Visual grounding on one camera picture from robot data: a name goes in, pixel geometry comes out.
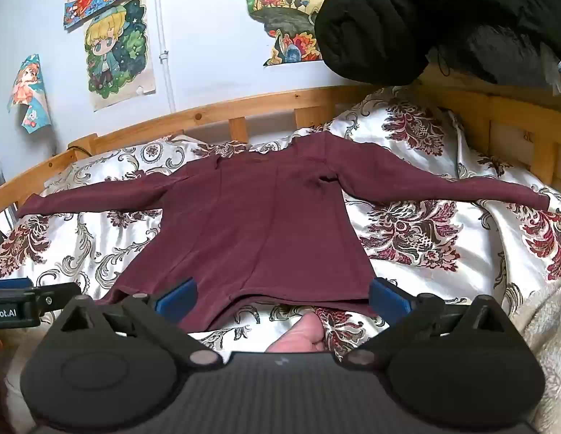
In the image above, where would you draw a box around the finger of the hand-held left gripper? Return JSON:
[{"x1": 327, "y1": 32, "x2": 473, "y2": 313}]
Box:
[{"x1": 0, "y1": 278, "x2": 83, "y2": 315}]

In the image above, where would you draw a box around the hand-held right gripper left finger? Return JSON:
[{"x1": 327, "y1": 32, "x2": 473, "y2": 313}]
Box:
[{"x1": 59, "y1": 278, "x2": 220, "y2": 366}]

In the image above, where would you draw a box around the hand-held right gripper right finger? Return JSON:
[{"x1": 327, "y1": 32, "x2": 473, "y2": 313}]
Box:
[{"x1": 344, "y1": 277, "x2": 507, "y2": 368}]

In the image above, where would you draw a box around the maroon long-sleeve sweater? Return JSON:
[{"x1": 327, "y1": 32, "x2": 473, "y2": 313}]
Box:
[{"x1": 17, "y1": 133, "x2": 551, "y2": 333}]

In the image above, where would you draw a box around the person's right hand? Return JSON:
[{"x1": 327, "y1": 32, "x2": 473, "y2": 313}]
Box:
[{"x1": 266, "y1": 311, "x2": 327, "y2": 354}]

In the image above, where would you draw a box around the floral satin bedspread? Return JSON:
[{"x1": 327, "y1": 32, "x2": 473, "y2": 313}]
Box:
[{"x1": 0, "y1": 85, "x2": 561, "y2": 362}]

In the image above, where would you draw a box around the beige fleece blanket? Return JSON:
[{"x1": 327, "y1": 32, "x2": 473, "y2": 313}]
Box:
[{"x1": 518, "y1": 273, "x2": 561, "y2": 434}]

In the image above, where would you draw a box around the small curled cartoon poster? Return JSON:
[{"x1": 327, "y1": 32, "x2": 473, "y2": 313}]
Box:
[{"x1": 8, "y1": 53, "x2": 53, "y2": 135}]

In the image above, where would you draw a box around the blond cartoon figure poster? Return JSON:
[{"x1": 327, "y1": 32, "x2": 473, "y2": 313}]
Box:
[{"x1": 84, "y1": 0, "x2": 157, "y2": 112}]

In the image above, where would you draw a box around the black padded jacket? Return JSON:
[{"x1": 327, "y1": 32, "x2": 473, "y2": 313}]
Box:
[{"x1": 314, "y1": 0, "x2": 561, "y2": 86}]

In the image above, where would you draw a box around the colourful landscape poster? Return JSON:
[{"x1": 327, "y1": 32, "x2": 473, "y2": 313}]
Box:
[{"x1": 242, "y1": 0, "x2": 330, "y2": 67}]

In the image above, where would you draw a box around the wooden bed frame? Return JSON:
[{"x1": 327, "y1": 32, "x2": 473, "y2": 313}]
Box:
[{"x1": 0, "y1": 64, "x2": 561, "y2": 254}]

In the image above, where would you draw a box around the white wall pipe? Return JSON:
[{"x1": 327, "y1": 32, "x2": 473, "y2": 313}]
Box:
[{"x1": 154, "y1": 0, "x2": 177, "y2": 114}]

